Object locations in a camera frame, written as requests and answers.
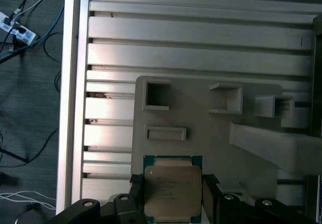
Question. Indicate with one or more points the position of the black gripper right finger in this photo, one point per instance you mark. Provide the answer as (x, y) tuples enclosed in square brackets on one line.
[(210, 204)]

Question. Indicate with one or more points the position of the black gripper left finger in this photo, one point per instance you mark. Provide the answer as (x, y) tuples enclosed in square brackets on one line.
[(135, 204)]

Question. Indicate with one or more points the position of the silver CPU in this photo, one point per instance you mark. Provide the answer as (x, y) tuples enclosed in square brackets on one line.
[(173, 191)]

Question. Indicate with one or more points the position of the grey parts rack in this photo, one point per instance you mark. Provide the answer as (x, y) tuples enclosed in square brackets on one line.
[(196, 133)]

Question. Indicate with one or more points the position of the black PC case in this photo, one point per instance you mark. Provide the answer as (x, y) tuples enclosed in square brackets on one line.
[(317, 83)]

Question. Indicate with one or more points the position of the white power strip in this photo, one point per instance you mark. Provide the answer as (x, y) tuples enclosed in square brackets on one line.
[(22, 32)]

